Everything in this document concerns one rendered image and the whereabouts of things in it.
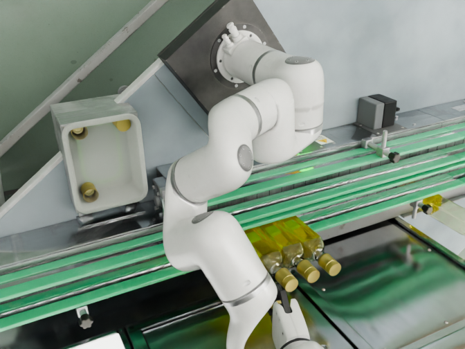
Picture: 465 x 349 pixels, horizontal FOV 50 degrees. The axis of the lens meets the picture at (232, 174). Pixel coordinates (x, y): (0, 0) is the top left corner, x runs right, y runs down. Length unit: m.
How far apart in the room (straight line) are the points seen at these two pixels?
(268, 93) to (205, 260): 0.31
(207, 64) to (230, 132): 0.48
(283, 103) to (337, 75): 0.62
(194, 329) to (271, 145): 0.50
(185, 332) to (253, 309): 0.46
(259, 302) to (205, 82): 0.62
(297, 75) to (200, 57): 0.31
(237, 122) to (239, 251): 0.19
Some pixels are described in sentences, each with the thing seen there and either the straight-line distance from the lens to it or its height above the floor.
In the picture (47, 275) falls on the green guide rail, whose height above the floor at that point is 0.93.
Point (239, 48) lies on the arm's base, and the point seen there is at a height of 0.87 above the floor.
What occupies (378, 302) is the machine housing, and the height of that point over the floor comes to 1.16.
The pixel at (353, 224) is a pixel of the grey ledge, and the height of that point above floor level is 0.88.
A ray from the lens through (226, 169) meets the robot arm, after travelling 0.73.
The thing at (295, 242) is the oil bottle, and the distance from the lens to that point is 1.20.
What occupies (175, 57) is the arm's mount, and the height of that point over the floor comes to 0.81.
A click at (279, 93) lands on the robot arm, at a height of 1.16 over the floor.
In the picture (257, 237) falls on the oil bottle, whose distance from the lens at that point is 1.22.
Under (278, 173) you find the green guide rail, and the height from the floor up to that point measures 0.91.
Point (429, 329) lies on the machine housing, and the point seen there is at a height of 1.29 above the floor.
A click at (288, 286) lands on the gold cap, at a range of 1.11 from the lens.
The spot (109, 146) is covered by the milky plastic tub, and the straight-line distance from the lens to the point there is 1.22.
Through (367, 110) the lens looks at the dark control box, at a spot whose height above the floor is 0.80.
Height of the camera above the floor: 1.88
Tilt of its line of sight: 54 degrees down
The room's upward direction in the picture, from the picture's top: 132 degrees clockwise
